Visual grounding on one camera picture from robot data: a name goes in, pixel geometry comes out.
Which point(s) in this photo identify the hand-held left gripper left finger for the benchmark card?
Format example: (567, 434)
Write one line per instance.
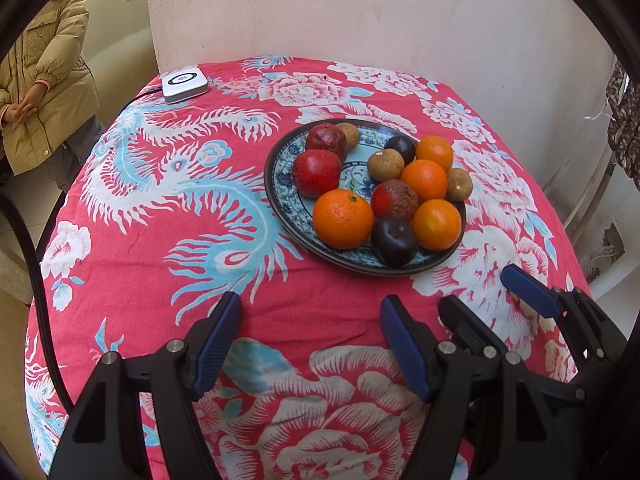
(215, 350)

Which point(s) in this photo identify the red floral tablecloth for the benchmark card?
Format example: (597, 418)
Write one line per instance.
(300, 320)

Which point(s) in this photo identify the smooth red apple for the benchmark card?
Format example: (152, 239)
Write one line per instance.
(316, 172)

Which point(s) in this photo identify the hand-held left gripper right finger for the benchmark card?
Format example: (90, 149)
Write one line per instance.
(405, 350)

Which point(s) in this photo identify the wrinkled dark red fruit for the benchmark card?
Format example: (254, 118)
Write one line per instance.
(326, 141)

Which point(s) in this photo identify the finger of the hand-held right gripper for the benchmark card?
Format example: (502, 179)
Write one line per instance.
(465, 320)
(530, 290)

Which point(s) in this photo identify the dark purple plum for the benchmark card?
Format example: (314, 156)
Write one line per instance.
(402, 147)
(395, 241)

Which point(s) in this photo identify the white square device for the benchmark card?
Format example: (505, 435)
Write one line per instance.
(184, 84)

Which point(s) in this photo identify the orange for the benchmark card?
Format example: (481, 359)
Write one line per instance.
(436, 225)
(436, 151)
(343, 219)
(424, 180)

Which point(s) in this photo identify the small brown round fruit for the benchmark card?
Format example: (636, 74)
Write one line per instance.
(460, 184)

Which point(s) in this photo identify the blue white patterned plate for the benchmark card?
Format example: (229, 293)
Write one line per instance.
(356, 160)

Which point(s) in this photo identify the wrinkled red brown fruit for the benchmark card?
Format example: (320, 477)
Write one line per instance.
(395, 199)

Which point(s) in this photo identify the white pipe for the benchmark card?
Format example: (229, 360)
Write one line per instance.
(590, 192)

